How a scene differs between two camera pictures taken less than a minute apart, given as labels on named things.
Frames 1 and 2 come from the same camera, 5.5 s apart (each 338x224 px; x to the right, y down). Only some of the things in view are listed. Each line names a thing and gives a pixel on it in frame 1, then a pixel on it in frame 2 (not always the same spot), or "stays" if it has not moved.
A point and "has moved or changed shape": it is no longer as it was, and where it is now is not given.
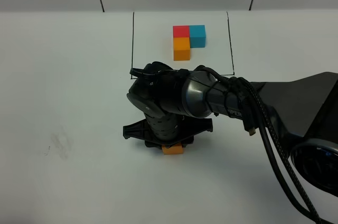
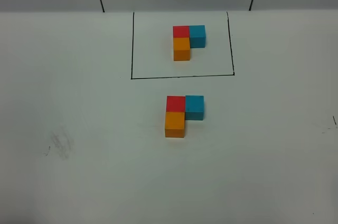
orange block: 176,149 has moved or changed shape
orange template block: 181,48 stays
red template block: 180,31 stays
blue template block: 197,35 stays
